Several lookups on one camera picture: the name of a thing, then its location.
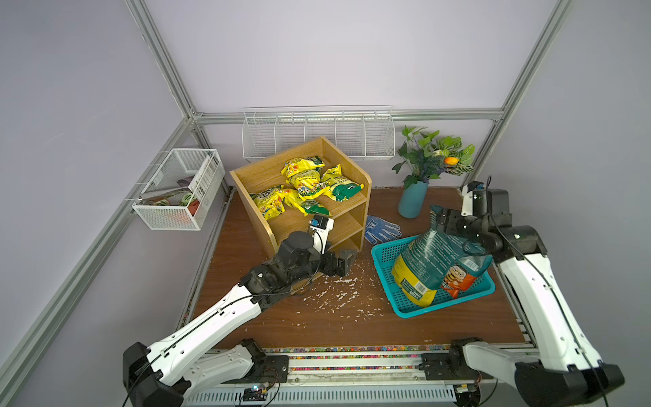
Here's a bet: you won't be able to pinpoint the yellow green bag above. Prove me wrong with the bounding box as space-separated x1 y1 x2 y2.
321 164 364 202
282 188 330 216

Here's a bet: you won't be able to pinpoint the teal plastic basket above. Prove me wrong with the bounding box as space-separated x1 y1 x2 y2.
371 236 496 319

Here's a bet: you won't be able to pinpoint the large green fertilizer bag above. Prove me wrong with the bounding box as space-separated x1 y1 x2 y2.
393 209 493 306

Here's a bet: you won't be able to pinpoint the green orange fertilizer bag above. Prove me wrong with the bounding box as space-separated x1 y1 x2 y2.
441 255 493 299

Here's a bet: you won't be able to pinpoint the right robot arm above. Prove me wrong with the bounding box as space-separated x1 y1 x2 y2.
431 182 626 406

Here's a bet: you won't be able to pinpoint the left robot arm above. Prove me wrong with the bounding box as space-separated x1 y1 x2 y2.
122 232 357 406

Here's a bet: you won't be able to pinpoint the yellow bag front left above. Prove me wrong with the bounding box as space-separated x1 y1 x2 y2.
250 185 289 220

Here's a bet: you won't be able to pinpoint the wooden two-tier shelf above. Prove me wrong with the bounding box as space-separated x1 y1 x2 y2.
231 137 372 258

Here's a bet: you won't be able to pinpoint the yellow bag top back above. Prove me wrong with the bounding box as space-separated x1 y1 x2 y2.
281 156 325 188

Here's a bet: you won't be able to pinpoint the teal vase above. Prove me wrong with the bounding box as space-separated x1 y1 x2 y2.
398 181 428 219

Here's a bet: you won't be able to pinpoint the blue dotted work gloves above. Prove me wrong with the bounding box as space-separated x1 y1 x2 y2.
364 215 403 245

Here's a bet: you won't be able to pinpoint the artificial green plant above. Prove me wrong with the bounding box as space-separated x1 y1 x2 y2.
392 127 476 188

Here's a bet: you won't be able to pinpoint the items in side basket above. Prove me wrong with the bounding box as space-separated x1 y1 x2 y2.
139 176 200 216

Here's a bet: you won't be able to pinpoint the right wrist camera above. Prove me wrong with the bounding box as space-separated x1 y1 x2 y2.
460 181 485 216

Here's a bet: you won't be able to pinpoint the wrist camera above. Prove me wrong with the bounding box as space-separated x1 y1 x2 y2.
310 215 334 254
460 181 485 216

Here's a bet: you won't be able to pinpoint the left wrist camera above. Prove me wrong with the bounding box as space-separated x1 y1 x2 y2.
310 215 334 254

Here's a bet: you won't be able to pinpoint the white wire side basket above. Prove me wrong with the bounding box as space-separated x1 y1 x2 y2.
132 149 225 232

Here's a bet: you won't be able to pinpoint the white wire wall rack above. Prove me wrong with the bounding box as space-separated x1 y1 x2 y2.
242 105 396 161

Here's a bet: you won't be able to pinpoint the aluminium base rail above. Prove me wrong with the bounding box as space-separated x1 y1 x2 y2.
136 344 560 407

